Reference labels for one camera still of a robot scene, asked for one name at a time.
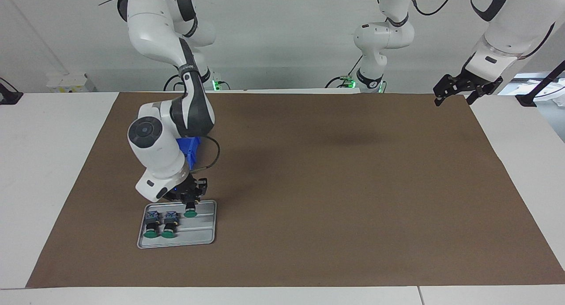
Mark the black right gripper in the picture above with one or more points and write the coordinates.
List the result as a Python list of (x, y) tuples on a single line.
[(183, 188)]

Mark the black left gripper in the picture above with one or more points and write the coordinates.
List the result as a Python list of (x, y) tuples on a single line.
[(474, 84)]

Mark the green push button switch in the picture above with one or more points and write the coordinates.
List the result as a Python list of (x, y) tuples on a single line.
[(190, 212), (152, 223), (170, 223)]

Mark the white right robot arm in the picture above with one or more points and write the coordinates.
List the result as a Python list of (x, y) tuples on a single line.
[(156, 150)]

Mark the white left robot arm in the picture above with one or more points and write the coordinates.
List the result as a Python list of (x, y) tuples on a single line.
[(512, 27)]

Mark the silver metal tray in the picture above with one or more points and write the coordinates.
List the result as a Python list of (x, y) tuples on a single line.
[(198, 232)]

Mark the blue plastic storage bin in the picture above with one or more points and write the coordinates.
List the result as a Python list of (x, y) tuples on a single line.
[(190, 151)]

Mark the white plastic background object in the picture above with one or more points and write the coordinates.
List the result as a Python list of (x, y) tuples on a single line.
[(557, 97)]

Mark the green lit base connector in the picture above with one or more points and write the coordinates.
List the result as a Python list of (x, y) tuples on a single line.
[(217, 84), (348, 81)]

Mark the brown paper table mat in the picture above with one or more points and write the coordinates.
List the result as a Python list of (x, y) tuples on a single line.
[(331, 199)]

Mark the black table clamp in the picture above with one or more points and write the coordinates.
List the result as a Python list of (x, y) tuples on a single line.
[(9, 96)]

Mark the black slanted camera stand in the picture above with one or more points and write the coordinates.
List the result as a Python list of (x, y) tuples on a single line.
[(527, 99)]

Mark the white wall box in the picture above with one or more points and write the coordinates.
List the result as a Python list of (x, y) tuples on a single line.
[(70, 82)]

